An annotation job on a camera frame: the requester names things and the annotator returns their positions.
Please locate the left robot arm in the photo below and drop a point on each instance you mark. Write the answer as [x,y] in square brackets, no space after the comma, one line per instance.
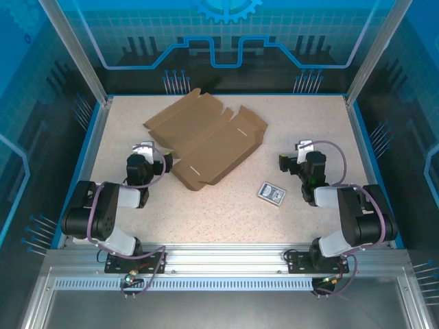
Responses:
[103,219]

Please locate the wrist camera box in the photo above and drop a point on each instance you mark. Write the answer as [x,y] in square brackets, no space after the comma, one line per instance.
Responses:
[145,149]
[304,150]

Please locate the aluminium mounting rail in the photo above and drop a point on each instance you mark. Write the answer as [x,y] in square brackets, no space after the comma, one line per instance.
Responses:
[223,260]

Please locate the small LED connector board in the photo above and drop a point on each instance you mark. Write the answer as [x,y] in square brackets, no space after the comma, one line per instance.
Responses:
[329,280]
[132,278]

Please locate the brown cardboard box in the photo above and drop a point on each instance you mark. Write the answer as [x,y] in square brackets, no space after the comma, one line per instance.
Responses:
[205,144]

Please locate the blue playing card deck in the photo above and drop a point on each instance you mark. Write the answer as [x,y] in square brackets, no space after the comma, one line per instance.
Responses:
[271,194]

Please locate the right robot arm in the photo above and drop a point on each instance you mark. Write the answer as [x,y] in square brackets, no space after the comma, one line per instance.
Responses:
[360,219]

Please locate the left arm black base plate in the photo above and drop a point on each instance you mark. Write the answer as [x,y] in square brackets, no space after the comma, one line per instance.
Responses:
[118,270]

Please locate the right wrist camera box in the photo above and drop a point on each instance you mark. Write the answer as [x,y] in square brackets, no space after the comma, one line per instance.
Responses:
[304,150]

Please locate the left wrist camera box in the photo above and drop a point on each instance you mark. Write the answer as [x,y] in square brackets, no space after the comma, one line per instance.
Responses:
[145,149]

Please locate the aluminium frame post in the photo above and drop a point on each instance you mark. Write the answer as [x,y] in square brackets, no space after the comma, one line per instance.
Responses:
[374,58]
[81,58]

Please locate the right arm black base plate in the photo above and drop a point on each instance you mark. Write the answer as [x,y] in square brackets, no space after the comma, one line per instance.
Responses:
[298,264]

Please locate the aluminium front frame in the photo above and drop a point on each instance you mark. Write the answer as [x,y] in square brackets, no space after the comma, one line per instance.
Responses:
[416,308]

